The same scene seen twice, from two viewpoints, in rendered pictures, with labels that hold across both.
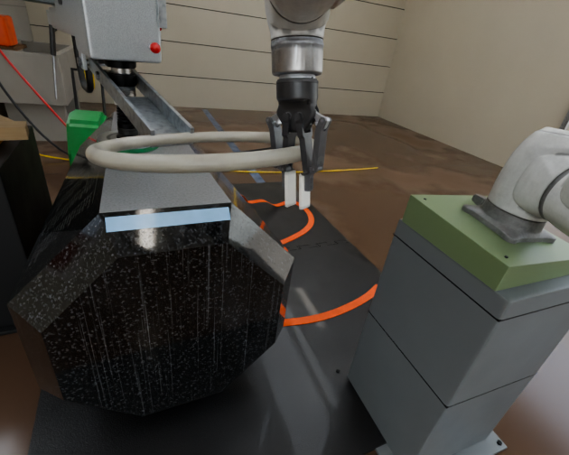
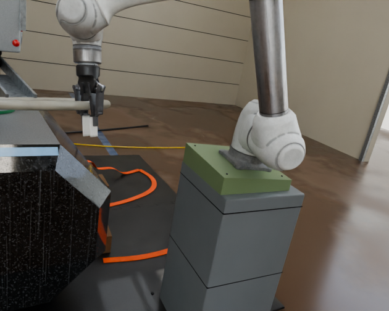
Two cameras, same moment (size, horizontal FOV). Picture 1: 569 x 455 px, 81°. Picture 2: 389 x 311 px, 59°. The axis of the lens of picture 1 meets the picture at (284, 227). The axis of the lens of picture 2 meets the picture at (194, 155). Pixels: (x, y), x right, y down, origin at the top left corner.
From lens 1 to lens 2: 61 cm
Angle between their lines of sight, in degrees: 12
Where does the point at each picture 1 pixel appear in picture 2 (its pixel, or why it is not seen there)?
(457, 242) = (205, 168)
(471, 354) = (214, 242)
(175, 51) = (46, 41)
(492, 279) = (219, 187)
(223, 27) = not seen: hidden behind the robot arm
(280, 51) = (76, 51)
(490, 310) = (220, 208)
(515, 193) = (238, 138)
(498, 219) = (233, 156)
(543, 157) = (248, 115)
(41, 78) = not seen: outside the picture
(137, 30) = (4, 31)
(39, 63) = not seen: outside the picture
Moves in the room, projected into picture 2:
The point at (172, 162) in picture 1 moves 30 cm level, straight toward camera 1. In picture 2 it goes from (12, 103) to (0, 134)
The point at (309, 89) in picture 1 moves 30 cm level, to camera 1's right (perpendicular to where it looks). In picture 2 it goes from (92, 70) to (184, 86)
